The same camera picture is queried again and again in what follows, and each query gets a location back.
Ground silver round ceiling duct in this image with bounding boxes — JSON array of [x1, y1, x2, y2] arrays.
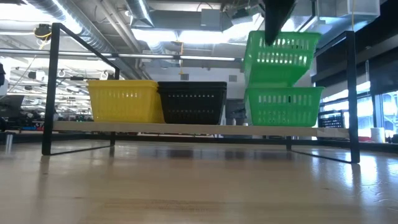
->
[[126, 0, 155, 27]]

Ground long silver ceiling pipe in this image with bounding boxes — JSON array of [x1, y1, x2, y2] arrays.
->
[[0, 48, 237, 62]]

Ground white ceiling box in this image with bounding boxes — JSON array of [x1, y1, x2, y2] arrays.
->
[[335, 0, 381, 17]]

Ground large ribbed silver duct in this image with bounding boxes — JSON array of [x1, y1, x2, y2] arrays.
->
[[26, 0, 150, 80]]

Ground grey ceiling box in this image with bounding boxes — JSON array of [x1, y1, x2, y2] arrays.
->
[[200, 8, 223, 31]]

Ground green plastic slotted basket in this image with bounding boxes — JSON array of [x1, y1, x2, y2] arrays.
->
[[244, 86, 326, 128], [243, 30, 323, 88]]

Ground white paper roll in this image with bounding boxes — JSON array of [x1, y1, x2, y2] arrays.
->
[[371, 127, 386, 143]]

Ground black aluminium table frame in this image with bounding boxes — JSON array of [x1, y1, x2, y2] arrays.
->
[[0, 132, 398, 153]]

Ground black hanging cord reel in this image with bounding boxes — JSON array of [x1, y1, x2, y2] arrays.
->
[[33, 23, 53, 40]]

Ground bright ceiling light panel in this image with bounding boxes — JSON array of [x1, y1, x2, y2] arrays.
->
[[132, 18, 246, 44]]

